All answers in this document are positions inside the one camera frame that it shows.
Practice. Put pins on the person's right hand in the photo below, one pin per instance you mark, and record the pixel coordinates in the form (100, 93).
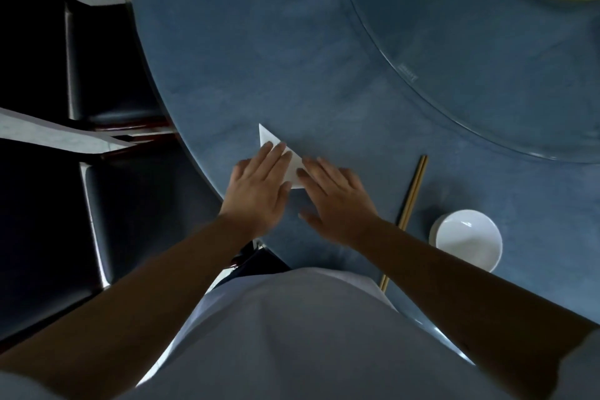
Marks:
(340, 205)

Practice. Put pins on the person's left hand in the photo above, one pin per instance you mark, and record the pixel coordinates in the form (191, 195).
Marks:
(253, 193)

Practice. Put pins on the person's right thumb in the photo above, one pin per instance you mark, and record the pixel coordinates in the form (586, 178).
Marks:
(310, 218)

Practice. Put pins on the person's left thumb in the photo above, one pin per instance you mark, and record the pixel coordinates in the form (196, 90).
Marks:
(284, 190)

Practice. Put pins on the person's left middle finger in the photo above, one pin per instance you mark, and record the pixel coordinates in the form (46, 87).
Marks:
(277, 156)

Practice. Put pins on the person's right little finger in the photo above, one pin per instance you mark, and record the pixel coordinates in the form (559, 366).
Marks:
(352, 175)

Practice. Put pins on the person's right middle finger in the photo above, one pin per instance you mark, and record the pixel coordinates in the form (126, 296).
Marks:
(315, 171)

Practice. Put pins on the person's left little finger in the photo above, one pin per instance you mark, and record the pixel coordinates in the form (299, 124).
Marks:
(243, 169)

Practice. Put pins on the white paper napkin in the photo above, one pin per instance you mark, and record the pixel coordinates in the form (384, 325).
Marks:
(269, 136)

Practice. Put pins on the person's left forearm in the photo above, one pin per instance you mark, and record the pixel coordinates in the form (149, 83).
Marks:
(140, 301)

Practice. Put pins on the person's right forearm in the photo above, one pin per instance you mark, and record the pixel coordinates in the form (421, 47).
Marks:
(468, 292)

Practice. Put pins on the wooden chopstick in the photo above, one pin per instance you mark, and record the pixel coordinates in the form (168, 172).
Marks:
(415, 195)
(410, 193)

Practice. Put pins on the blue tablecloth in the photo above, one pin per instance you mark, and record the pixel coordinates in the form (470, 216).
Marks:
(262, 53)

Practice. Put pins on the person's white shirt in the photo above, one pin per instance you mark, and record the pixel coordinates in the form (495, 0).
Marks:
(290, 343)

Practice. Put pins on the white ceramic bowl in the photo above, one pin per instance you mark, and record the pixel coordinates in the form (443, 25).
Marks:
(468, 239)

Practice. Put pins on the round glass turntable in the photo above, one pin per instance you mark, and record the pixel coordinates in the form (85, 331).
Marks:
(483, 53)

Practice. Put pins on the black chair with red frame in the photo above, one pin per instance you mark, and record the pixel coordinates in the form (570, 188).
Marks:
(140, 207)
(112, 71)

